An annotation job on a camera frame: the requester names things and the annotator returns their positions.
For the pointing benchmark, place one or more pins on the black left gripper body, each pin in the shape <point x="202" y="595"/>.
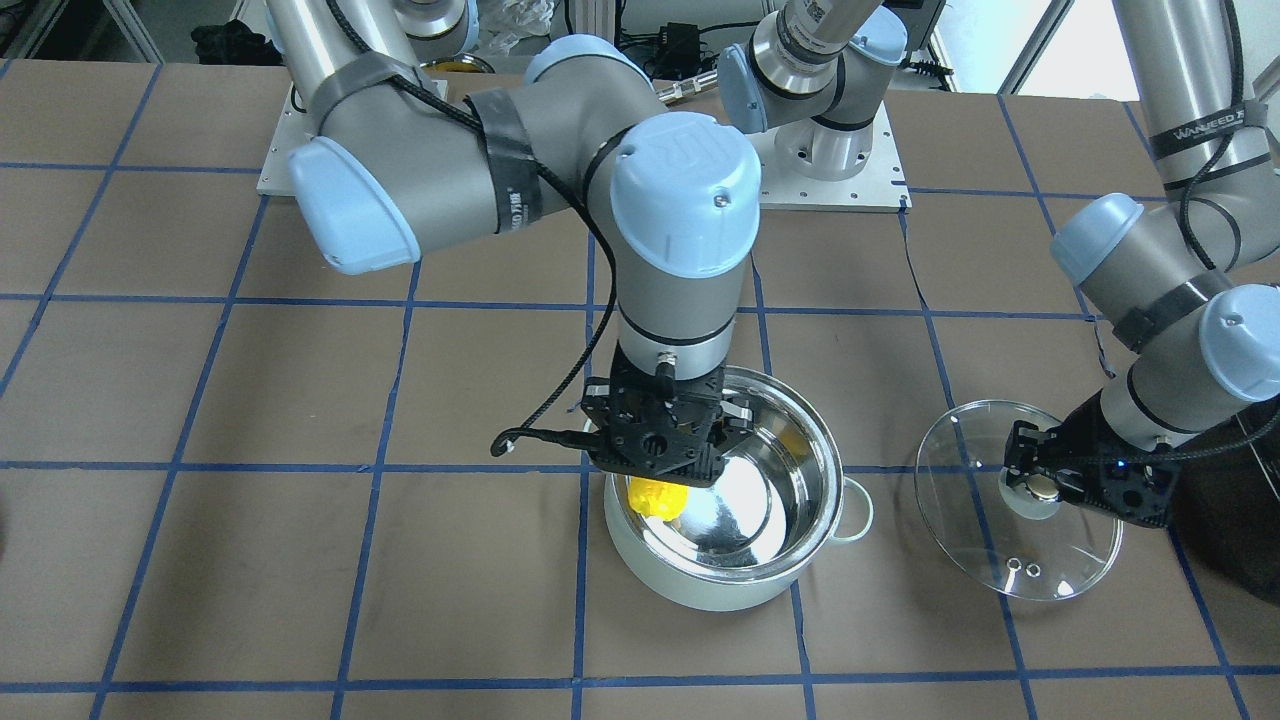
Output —
<point x="1088" y="421"/>

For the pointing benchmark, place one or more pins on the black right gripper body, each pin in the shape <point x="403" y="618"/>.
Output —
<point x="600" y="409"/>

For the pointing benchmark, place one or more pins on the yellow corn cob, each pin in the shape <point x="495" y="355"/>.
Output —
<point x="658" y="495"/>

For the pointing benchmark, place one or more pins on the glass pot lid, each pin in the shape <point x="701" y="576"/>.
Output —
<point x="1013" y="534"/>

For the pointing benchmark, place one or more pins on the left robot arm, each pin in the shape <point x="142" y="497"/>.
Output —
<point x="1205" y="347"/>

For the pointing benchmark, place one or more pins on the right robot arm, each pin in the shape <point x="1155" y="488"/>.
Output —
<point x="392" y="171"/>

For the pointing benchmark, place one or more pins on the pale green electric pot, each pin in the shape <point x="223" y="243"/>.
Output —
<point x="744" y="540"/>

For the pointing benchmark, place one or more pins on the black rice cooker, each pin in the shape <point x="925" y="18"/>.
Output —
<point x="1226" y="507"/>

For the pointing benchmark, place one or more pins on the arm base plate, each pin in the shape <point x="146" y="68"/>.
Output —
<point x="293" y="130"/>
<point x="808" y="167"/>

